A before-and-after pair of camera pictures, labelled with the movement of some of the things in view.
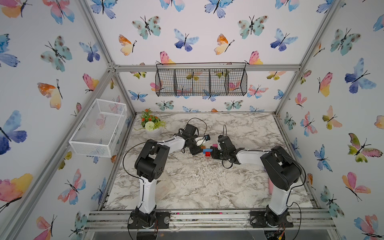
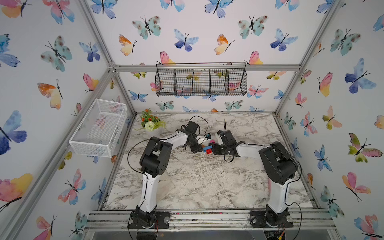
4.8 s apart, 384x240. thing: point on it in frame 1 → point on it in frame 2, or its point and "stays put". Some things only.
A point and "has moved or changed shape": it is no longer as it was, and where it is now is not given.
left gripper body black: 193,148 stays put
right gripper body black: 218,153 → 219,149
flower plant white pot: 152,125 stays put
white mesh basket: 98,132 stays put
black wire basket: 201,79 stays put
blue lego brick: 207,150 has moved or changed shape
